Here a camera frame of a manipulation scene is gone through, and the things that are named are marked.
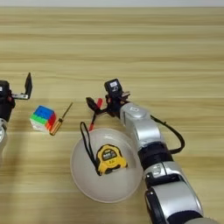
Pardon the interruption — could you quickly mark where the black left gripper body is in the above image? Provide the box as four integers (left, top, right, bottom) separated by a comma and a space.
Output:
0, 92, 31, 124

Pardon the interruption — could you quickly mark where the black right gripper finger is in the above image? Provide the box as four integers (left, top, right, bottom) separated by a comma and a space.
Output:
85, 96, 102, 114

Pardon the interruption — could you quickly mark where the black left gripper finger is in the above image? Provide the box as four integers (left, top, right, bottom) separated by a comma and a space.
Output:
24, 72, 33, 99

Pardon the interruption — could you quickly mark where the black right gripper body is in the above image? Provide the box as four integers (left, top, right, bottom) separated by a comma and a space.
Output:
95, 90, 131, 119

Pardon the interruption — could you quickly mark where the colourful puzzle cube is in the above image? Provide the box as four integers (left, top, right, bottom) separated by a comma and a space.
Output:
29, 105, 58, 134

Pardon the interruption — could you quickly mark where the yellow tape measure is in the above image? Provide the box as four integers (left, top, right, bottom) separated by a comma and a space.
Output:
80, 121, 129, 177

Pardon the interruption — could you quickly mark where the red and black marker pen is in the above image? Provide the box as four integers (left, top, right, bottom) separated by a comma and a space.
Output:
88, 98, 104, 132

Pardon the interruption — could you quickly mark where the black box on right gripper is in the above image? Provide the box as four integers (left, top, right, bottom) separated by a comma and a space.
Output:
103, 78, 123, 98

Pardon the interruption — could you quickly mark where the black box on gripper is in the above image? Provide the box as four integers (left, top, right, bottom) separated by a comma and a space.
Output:
103, 78, 123, 98
0, 80, 11, 99

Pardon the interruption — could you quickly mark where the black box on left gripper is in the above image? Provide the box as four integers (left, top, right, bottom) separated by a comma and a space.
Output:
0, 80, 11, 99

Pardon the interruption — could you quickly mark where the white round plate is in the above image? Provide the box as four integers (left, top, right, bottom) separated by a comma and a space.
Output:
69, 128, 144, 204

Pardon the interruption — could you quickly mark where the wooden handle screwdriver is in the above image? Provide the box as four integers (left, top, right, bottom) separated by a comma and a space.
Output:
49, 101, 74, 137

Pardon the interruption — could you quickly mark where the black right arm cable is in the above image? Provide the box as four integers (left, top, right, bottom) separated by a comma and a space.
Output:
150, 115, 186, 155

